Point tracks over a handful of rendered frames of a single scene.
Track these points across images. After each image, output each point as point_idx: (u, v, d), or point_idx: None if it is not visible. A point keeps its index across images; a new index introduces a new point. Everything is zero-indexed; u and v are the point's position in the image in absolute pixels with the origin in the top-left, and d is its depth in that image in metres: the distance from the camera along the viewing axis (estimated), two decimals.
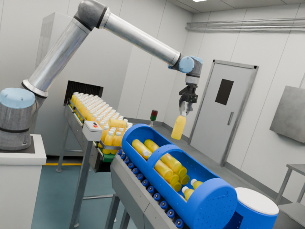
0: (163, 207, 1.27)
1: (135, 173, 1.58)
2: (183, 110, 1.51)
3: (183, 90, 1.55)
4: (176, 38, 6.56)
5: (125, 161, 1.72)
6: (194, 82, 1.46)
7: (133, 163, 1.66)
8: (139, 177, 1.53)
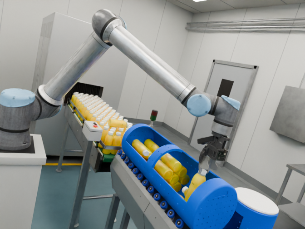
0: (163, 207, 1.27)
1: (135, 173, 1.58)
2: (204, 169, 1.08)
3: (205, 139, 1.12)
4: (176, 38, 6.56)
5: (125, 161, 1.72)
6: (226, 133, 1.04)
7: (133, 163, 1.66)
8: (139, 177, 1.53)
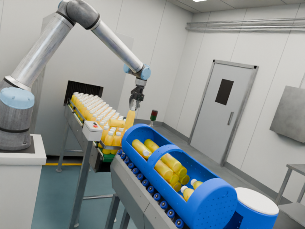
0: (163, 207, 1.27)
1: (135, 173, 1.58)
2: (131, 106, 1.86)
3: (133, 90, 1.90)
4: (176, 38, 6.56)
5: (125, 161, 1.72)
6: (141, 83, 1.81)
7: (133, 163, 1.66)
8: (139, 177, 1.53)
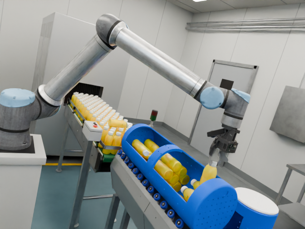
0: (163, 207, 1.27)
1: (135, 173, 1.58)
2: (215, 161, 1.10)
3: (215, 132, 1.14)
4: (176, 38, 6.56)
5: (125, 161, 1.72)
6: (236, 125, 1.05)
7: (133, 163, 1.66)
8: (139, 177, 1.53)
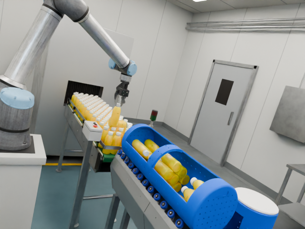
0: (163, 207, 1.27)
1: (135, 173, 1.58)
2: (116, 102, 1.86)
3: (118, 86, 1.90)
4: (176, 38, 6.56)
5: (125, 161, 1.72)
6: (126, 79, 1.81)
7: (133, 163, 1.66)
8: (139, 177, 1.53)
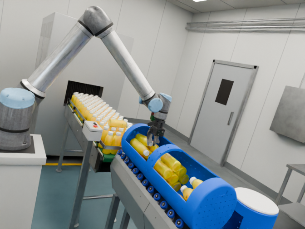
0: (164, 207, 1.27)
1: (136, 172, 1.58)
2: (150, 142, 1.61)
3: (151, 122, 1.65)
4: (176, 38, 6.56)
5: (125, 161, 1.72)
6: (162, 117, 1.56)
7: (133, 163, 1.66)
8: (139, 177, 1.52)
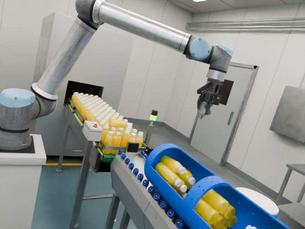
0: (166, 202, 1.28)
1: (137, 168, 1.60)
2: (202, 113, 1.20)
3: (202, 88, 1.24)
4: None
5: (127, 160, 1.71)
6: (218, 77, 1.14)
7: (133, 166, 1.64)
8: (138, 176, 1.54)
